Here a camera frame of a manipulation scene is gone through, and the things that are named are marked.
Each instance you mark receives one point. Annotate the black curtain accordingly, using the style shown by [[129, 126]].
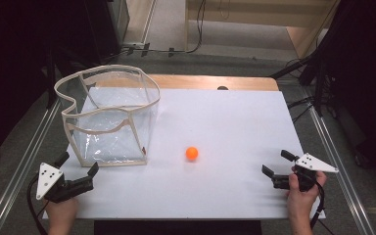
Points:
[[365, 65], [13, 65]]

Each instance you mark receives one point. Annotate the black tripod leg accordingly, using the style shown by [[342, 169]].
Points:
[[290, 67]]

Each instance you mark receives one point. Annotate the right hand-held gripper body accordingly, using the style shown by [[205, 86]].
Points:
[[310, 163]]

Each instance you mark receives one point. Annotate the black panel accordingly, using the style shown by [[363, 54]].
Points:
[[176, 227]]

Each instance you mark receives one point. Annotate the orange ball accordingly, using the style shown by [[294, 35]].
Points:
[[192, 153]]

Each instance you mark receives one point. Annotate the white table mat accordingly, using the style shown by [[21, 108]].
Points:
[[225, 130]]

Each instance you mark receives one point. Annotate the wooden table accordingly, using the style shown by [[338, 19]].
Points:
[[209, 82]]

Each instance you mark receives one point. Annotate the clear plastic bag beige trim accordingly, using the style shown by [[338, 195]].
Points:
[[111, 143]]

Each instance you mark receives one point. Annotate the person's right hand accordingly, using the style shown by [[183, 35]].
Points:
[[302, 202]]

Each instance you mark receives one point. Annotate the light wooden furniture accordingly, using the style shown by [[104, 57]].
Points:
[[258, 13]]

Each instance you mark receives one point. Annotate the metal floor rail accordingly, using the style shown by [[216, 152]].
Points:
[[19, 169], [336, 156]]

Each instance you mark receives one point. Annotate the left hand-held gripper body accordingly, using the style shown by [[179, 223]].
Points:
[[49, 176]]

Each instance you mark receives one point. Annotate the black metal stand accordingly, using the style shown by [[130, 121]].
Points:
[[50, 81]]

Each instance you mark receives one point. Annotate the black cabinet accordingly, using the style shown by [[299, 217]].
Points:
[[107, 26]]

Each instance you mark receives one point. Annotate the person's left hand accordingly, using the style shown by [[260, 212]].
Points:
[[62, 212]]

